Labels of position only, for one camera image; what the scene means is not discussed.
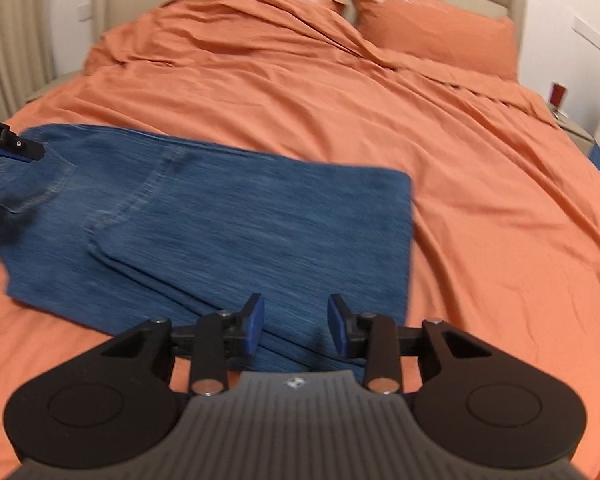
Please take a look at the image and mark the blue denim pants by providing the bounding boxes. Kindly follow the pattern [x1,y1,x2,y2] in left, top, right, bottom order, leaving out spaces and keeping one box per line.
[0,125,412,372]

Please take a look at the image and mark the beige pleated curtain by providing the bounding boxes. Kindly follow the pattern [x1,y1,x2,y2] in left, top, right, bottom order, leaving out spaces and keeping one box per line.
[0,0,55,122]

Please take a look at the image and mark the orange duvet cover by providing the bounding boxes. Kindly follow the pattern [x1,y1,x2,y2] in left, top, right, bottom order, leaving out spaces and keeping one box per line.
[0,0,600,479]

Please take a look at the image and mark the beige nightstand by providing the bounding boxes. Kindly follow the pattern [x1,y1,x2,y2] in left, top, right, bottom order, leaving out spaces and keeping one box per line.
[546,103,594,157]

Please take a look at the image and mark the red cup on nightstand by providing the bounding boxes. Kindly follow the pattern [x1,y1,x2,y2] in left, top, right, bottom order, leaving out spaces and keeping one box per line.
[548,82,567,110]

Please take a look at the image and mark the orange pillow right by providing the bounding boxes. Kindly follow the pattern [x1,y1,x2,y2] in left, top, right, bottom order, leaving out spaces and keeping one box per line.
[352,0,518,80]

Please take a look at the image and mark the white wall socket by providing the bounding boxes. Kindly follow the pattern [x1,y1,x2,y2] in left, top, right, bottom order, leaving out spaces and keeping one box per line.
[76,3,92,22]

